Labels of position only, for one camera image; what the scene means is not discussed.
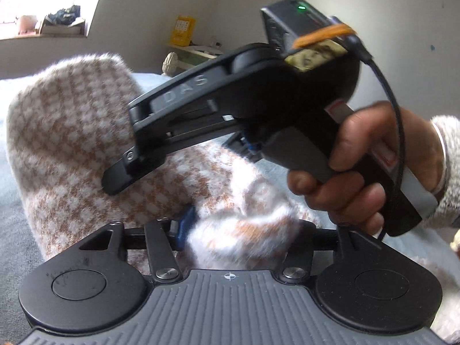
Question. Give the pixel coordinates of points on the pink pot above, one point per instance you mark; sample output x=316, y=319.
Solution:
x=27, y=25

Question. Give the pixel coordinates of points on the yellow box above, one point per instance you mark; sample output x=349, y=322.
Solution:
x=182, y=30

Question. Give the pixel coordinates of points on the white and green desk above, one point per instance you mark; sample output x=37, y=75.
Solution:
x=197, y=55

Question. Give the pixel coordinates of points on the beige houndstooth knit cardigan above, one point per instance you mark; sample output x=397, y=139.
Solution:
x=72, y=133

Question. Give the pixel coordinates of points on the dark clothes in box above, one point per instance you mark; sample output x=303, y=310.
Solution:
x=64, y=14

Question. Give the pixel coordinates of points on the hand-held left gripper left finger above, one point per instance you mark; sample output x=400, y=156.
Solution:
x=185, y=226

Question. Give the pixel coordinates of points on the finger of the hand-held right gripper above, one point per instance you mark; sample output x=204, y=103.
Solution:
x=129, y=172

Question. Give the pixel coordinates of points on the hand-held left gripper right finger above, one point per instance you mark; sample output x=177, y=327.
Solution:
x=300, y=262

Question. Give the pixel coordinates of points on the open cardboard box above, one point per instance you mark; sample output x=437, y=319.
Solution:
x=61, y=30

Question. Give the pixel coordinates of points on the person's right hand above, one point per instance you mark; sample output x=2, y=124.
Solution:
x=355, y=140

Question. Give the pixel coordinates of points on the person's right forearm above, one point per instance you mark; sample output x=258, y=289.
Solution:
x=453, y=172

